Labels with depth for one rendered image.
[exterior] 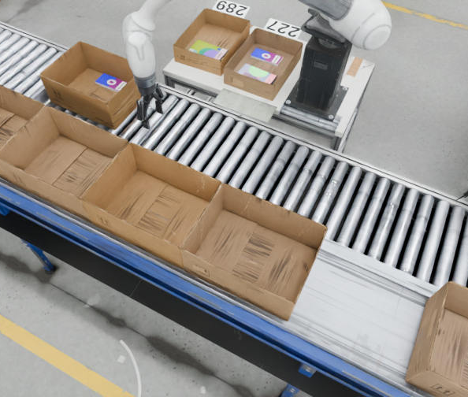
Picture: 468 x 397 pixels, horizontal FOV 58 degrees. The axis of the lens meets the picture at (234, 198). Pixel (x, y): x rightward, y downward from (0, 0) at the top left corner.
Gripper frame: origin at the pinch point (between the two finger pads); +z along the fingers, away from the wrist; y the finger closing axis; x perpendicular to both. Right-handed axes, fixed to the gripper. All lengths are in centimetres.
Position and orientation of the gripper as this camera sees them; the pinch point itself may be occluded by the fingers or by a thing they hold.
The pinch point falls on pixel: (153, 116)
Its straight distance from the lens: 196.5
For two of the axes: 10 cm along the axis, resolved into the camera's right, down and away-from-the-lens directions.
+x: -8.9, -3.9, 2.4
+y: 4.6, -7.3, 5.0
